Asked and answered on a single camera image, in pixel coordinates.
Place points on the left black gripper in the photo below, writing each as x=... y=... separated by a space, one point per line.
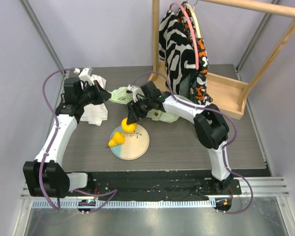
x=102 y=96

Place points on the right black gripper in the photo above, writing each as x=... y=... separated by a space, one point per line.
x=134 y=110

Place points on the yellow fake apple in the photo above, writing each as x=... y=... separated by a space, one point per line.
x=128 y=128

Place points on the yellow fake pear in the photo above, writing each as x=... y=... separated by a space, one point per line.
x=117 y=138

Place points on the beige and blue ceramic plate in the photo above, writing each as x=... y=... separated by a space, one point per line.
x=135 y=145

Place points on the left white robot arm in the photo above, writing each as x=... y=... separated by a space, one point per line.
x=45 y=175

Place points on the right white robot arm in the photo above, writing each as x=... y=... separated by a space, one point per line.
x=210 y=126

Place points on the white crumpled cloth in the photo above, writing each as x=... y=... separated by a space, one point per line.
x=95 y=114

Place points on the black white zebra garment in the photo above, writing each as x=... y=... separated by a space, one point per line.
x=176 y=51

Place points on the wooden clothes rack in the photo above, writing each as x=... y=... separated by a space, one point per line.
x=229 y=94

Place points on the cream clothes hanger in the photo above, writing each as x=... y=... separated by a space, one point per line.
x=191 y=9

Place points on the pink clothes hanger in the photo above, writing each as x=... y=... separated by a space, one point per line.
x=191 y=33

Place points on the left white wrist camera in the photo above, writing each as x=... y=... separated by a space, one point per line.
x=87 y=75

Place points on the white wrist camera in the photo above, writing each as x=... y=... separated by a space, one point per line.
x=135 y=92
x=87 y=75

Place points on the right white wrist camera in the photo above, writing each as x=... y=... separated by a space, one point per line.
x=135 y=92

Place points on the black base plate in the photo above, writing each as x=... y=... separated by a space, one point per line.
x=155 y=186

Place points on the white slotted cable duct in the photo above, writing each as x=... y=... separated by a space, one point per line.
x=84 y=204

